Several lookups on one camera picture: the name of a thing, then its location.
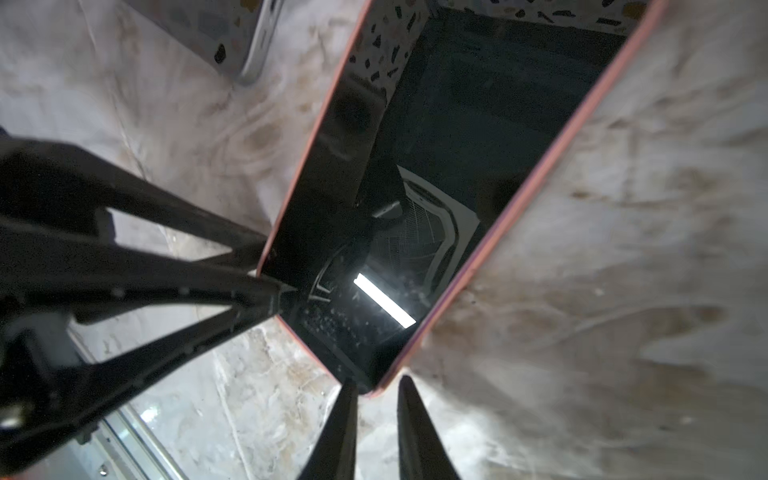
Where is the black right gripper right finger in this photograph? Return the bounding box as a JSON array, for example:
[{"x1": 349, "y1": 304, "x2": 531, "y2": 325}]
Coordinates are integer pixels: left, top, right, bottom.
[{"x1": 397, "y1": 375, "x2": 460, "y2": 480}]

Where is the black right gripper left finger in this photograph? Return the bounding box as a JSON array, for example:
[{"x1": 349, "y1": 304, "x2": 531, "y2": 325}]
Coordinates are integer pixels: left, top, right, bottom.
[{"x1": 299, "y1": 379, "x2": 358, "y2": 480}]

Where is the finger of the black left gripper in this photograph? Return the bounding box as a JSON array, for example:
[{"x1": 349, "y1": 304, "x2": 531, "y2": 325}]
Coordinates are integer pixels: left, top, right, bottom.
[
  {"x1": 1, "y1": 218, "x2": 291, "y2": 474},
  {"x1": 1, "y1": 137, "x2": 266, "y2": 269}
]

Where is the silver smartphone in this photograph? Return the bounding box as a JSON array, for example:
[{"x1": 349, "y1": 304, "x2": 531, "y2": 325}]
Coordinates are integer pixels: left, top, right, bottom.
[{"x1": 126, "y1": 0, "x2": 284, "y2": 85}]

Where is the pink silicone phone case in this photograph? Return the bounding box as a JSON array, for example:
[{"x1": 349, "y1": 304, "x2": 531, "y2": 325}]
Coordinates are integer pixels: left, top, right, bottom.
[{"x1": 256, "y1": 0, "x2": 670, "y2": 397}]

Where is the purple smartphone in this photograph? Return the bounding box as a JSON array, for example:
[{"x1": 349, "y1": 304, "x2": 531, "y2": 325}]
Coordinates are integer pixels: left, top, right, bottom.
[{"x1": 260, "y1": 0, "x2": 649, "y2": 391}]

